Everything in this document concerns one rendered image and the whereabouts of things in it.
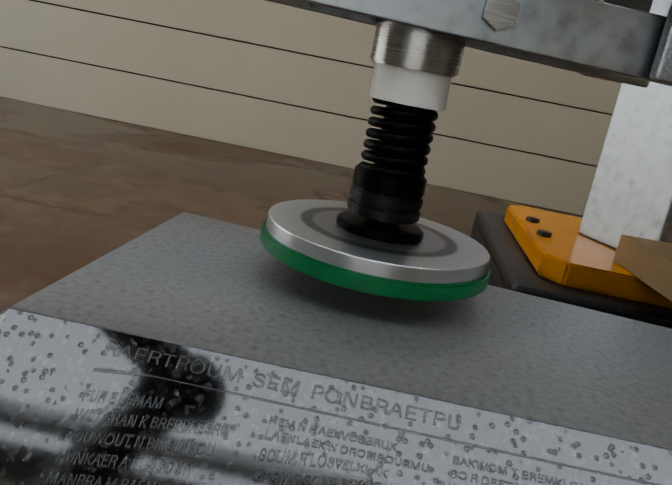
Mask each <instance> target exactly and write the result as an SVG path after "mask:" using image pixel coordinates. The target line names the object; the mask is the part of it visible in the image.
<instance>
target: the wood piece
mask: <svg viewBox="0 0 672 485"><path fill-rule="evenodd" d="M613 261H614V262H616V263H617V264H618V265H620V266H621V267H623V268H624V269H626V270H627V271H628V272H630V273H631V274H633V275H634V276H636V277H637V278H638V279H640V280H641V281H643V282H644V283H646V284H647V285H648V286H650V287H651V288H653V289H654V290H656V291H657V292H659V293H660V294H661V295H663V296H664V297H666V298H667V299H669V300H670V301H671V302H672V243H667V242H662V241H656V240H651V239H645V238H640V237H634V236H629V235H623V234H622V235H621V238H620V241H619V244H618V247H617V250H616V254H615V257H614V260H613Z"/></svg>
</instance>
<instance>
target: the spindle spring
mask: <svg viewBox="0 0 672 485"><path fill-rule="evenodd" d="M372 99H373V101H374V102H375V103H379V104H383V105H392V106H399V107H406V108H414V109H424V108H419V107H413V106H408V105H403V104H398V103H394V102H389V101H385V100H381V99H377V98H373V97H372ZM370 111H371V113H372V114H376V115H381V116H387V117H393V118H400V119H407V120H416V121H422V124H420V123H410V122H402V121H395V120H389V119H383V118H379V117H374V116H373V117H369V119H368V124H370V125H371V126H374V127H379V128H384V129H390V130H396V131H403V132H411V133H419V136H418V135H406V134H398V133H392V132H386V131H381V130H380V129H375V128H368V129H367V130H366V135H367V136H368V137H371V138H375V139H380V140H385V141H391V142H398V143H405V144H417V146H416V147H410V146H401V145H394V144H387V143H382V142H379V140H375V139H365V141H364V142H363V144H364V147H366V148H368V149H370V150H364V151H362V152H361V156H362V158H363V159H365V160H368V161H371V162H375V163H380V164H385V165H391V166H399V167H411V168H412V169H411V170H405V169H395V168H388V167H383V166H378V165H373V164H370V163H367V162H365V161H363V162H360V164H359V166H361V167H362V168H365V169H367V170H370V171H373V172H376V173H380V174H384V175H389V176H394V177H399V178H408V179H417V178H421V177H423V176H424V175H425V173H426V171H425V168H424V166H425V165H426V164H428V158H427V157H426V156H425V155H428V154H429V153H430V151H431V148H430V146H429V145H428V144H430V143H431V142H432V141H433V136H432V134H431V132H433V131H435V129H436V126H435V123H434V122H432V121H435V120H437V119H438V113H437V112H436V111H435V110H430V109H424V112H417V111H408V110H401V109H394V108H388V107H382V106H376V105H373V106H372V107H371V108H370ZM373 150H374V151H373ZM377 151H379V152H384V153H389V154H396V155H404V156H414V158H399V157H392V156H386V155H381V154H376V152H377Z"/></svg>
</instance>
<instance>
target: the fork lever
mask: <svg viewBox="0 0 672 485"><path fill-rule="evenodd" d="M266 1H270V2H274V3H279V4H283V5H287V6H292V7H296V8H300V9H305V10H309V11H313V12H318V13H322V14H326V15H331V16H335V17H339V18H344V19H348V20H352V21H357V22H361V23H365V24H370V25H374V26H377V23H379V22H377V21H375V19H376V18H378V19H382V20H387V21H391V22H395V23H399V24H404V25H408V26H412V27H417V28H421V29H425V30H430V31H434V32H438V33H443V34H447V35H451V36H456V37H460V38H464V39H465V40H466V44H465V47H470V48H474V49H478V50H483V51H487V52H491V53H496V54H500V55H504V56H509V57H513V58H517V59H522V60H526V61H530V62H535V63H539V64H543V65H548V66H552V67H556V68H561V69H565V70H569V71H574V72H578V73H582V74H587V75H591V76H595V77H600V78H604V79H608V80H613V81H617V82H621V83H626V84H630V85H634V86H639V87H644V88H646V87H648V85H649V82H654V83H659V84H663V85H667V86H672V85H671V84H666V83H661V82H656V81H653V80H651V79H650V78H649V75H650V72H651V68H652V65H653V62H654V58H655V55H656V52H657V48H658V45H659V42H660V38H661V35H662V32H663V28H664V25H665V22H666V19H667V17H666V16H661V15H657V14H653V13H649V12H645V11H640V10H636V9H632V8H628V7H623V6H619V5H615V4H611V3H607V2H602V1H598V0H266Z"/></svg>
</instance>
